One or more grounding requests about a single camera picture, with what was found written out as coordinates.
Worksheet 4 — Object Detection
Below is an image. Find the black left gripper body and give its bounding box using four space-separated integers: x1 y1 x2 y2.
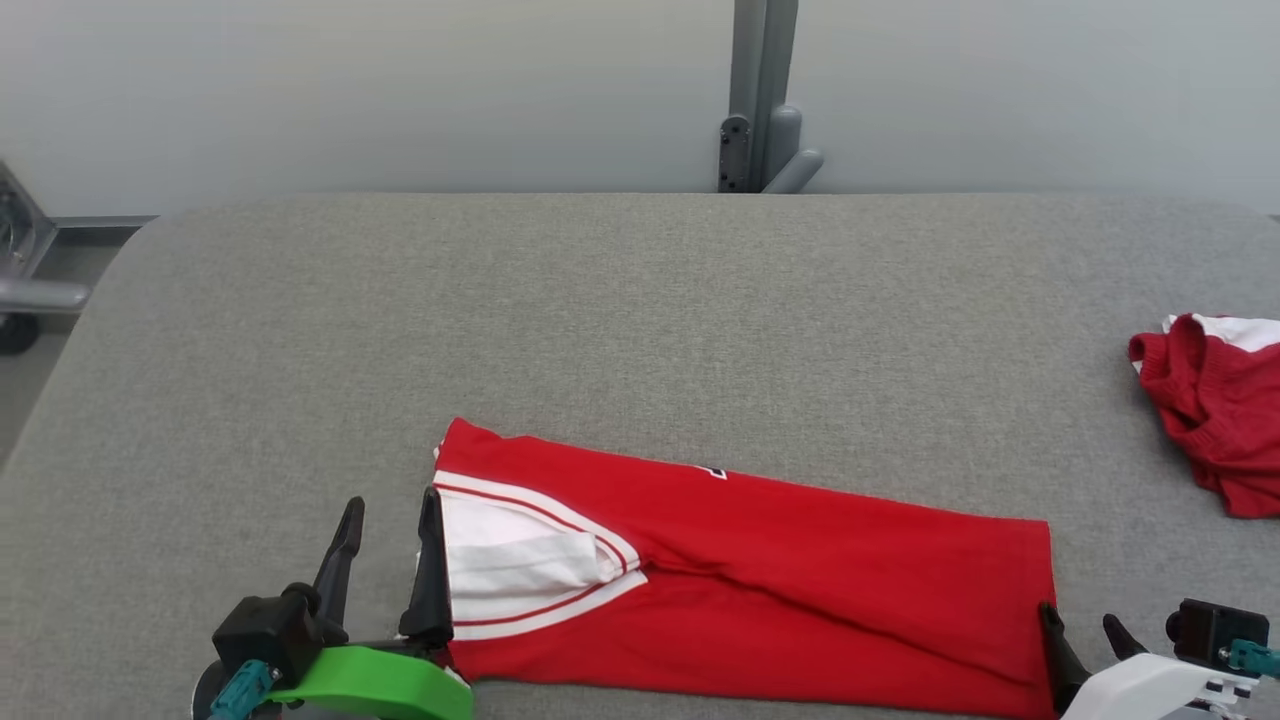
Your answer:
345 634 447 657

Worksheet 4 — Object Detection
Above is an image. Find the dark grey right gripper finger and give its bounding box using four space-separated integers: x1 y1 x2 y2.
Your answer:
1038 602 1092 717
1102 613 1152 662

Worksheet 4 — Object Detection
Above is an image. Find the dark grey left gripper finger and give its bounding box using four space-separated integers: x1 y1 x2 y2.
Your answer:
312 497 367 642
398 487 457 647

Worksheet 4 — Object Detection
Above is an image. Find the red shorts white stripe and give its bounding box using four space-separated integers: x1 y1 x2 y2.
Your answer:
1128 313 1280 519

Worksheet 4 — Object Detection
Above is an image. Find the red jersey white trim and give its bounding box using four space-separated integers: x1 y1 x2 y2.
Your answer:
432 417 1061 720

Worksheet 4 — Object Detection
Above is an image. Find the green camera mount cover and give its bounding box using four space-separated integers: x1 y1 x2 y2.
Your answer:
265 645 476 720

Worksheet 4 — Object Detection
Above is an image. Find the white camera mount cover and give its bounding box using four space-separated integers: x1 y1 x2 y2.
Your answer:
1060 652 1261 720

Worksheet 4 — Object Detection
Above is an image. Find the teal right cable connector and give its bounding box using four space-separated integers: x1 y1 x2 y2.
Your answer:
1228 640 1280 681

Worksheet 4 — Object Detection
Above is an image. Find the teal cable connector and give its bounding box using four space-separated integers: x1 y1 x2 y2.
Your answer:
1228 640 1280 681
207 660 283 720

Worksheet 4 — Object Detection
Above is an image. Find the teal left cable connector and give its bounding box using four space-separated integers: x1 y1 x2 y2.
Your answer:
207 660 283 720

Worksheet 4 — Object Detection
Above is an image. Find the grey wall skirting strip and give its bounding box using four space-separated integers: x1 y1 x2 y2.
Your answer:
55 214 159 247

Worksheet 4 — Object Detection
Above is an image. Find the grey metal cart frame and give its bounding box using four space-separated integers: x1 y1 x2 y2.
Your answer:
0 160 93 356

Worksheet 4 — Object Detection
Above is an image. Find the grey metal post with hook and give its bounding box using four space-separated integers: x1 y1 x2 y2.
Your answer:
717 0 825 194

